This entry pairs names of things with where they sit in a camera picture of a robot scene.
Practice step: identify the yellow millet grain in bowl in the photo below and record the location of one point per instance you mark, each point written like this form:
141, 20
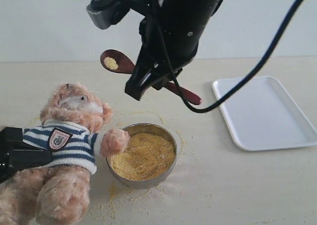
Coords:
147, 157

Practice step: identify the tan teddy bear striped sweater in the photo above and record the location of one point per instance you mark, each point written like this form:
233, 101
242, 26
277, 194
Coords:
71, 130

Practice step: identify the steel bowl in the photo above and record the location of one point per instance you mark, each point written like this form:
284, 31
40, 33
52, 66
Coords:
152, 129

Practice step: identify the dark red wooden spoon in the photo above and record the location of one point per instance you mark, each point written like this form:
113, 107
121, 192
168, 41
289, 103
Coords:
126, 66

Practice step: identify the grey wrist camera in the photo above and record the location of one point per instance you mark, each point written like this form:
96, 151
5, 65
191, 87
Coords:
105, 13

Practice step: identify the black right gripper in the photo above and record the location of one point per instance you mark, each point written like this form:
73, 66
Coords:
169, 26

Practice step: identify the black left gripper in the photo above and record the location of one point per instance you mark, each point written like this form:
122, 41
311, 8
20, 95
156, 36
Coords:
13, 160

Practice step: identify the white plastic tray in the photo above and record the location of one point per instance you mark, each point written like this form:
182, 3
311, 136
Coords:
263, 116

